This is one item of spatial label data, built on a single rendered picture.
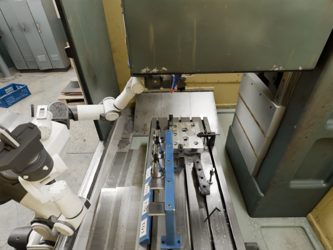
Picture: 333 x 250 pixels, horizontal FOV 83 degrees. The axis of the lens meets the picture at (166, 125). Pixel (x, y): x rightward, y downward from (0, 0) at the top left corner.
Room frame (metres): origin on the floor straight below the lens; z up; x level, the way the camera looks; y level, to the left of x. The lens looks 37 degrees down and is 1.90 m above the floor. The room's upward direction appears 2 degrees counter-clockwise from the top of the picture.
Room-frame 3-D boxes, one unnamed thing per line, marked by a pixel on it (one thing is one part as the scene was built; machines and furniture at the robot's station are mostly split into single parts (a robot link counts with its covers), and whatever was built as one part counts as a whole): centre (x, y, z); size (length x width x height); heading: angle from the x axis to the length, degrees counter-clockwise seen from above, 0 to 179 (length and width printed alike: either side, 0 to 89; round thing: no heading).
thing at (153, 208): (0.38, 0.05, 1.21); 0.07 x 0.05 x 0.01; 89
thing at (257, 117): (0.97, -0.54, 1.16); 0.48 x 0.05 x 0.51; 179
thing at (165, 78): (0.98, 0.01, 1.45); 0.13 x 0.12 x 0.10; 0
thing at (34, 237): (0.68, 0.99, 0.28); 0.21 x 0.20 x 0.13; 89
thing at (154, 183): (0.49, 0.05, 1.21); 0.07 x 0.05 x 0.01; 89
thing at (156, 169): (0.54, 0.05, 1.26); 0.04 x 0.04 x 0.07
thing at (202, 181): (0.72, -0.20, 0.93); 0.26 x 0.05 x 0.06; 4
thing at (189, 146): (1.06, -0.13, 0.97); 0.29 x 0.23 x 0.05; 179
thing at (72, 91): (3.61, 1.46, 0.19); 1.20 x 0.80 x 0.38; 90
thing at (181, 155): (0.89, -0.09, 0.97); 0.13 x 0.03 x 0.15; 179
